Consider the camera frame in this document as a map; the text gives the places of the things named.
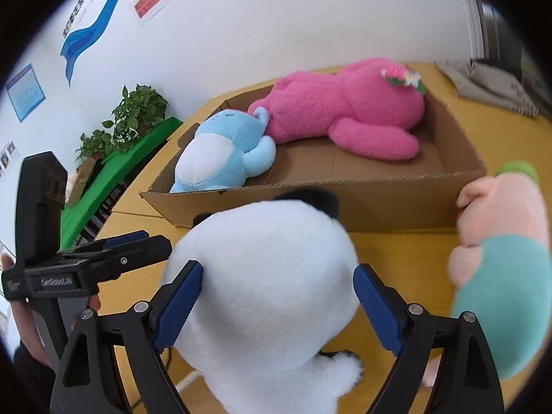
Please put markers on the wall photo sheet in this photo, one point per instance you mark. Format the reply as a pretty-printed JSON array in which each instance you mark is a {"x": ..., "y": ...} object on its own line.
[{"x": 8, "y": 159}]

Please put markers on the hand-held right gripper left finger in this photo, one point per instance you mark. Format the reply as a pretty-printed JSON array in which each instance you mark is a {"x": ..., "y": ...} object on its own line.
[{"x": 179, "y": 306}]

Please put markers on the blue and white plush toy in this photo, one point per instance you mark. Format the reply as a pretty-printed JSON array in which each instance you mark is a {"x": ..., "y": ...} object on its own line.
[{"x": 228, "y": 138}]

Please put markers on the small potted green plant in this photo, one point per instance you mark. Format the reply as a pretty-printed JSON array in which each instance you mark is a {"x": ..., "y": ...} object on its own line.
[{"x": 95, "y": 146}]

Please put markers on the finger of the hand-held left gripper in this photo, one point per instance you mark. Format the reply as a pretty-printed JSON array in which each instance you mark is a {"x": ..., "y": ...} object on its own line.
[
  {"x": 127, "y": 238},
  {"x": 146, "y": 251}
]

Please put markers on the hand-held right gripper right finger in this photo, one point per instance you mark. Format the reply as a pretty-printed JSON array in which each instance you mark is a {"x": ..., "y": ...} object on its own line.
[{"x": 379, "y": 306}]

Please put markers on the pink plush toy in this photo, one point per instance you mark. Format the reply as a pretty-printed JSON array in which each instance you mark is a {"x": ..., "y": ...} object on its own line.
[{"x": 345, "y": 103}]

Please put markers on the large potted green plant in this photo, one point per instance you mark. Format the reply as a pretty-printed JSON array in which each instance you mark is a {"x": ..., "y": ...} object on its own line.
[{"x": 136, "y": 116}]

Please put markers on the brown cardboard box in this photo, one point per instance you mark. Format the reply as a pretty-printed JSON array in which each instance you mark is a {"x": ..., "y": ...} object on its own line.
[{"x": 388, "y": 202}]

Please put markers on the person's left hand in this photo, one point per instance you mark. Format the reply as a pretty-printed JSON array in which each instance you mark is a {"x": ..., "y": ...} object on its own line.
[{"x": 26, "y": 332}]

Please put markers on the green and peach plush toy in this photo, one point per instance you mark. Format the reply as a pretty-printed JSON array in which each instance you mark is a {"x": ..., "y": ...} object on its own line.
[{"x": 509, "y": 276}]

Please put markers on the grey cloth bag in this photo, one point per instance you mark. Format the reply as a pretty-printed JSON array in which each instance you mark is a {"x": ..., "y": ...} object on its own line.
[{"x": 487, "y": 82}]

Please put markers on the white panda plush toy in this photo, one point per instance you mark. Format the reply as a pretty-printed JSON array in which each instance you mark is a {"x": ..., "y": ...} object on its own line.
[{"x": 267, "y": 289}]

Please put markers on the blue wave wall decal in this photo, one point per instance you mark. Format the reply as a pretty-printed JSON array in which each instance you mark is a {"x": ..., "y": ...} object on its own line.
[{"x": 86, "y": 34}]

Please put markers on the blue wall notice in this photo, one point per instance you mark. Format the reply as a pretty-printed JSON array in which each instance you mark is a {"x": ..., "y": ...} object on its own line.
[{"x": 25, "y": 92}]

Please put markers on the red framed wall notice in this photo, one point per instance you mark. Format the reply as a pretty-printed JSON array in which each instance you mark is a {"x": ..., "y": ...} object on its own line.
[{"x": 149, "y": 2}]

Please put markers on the brown paper bag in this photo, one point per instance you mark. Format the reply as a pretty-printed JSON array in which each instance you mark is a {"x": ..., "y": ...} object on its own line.
[{"x": 84, "y": 177}]

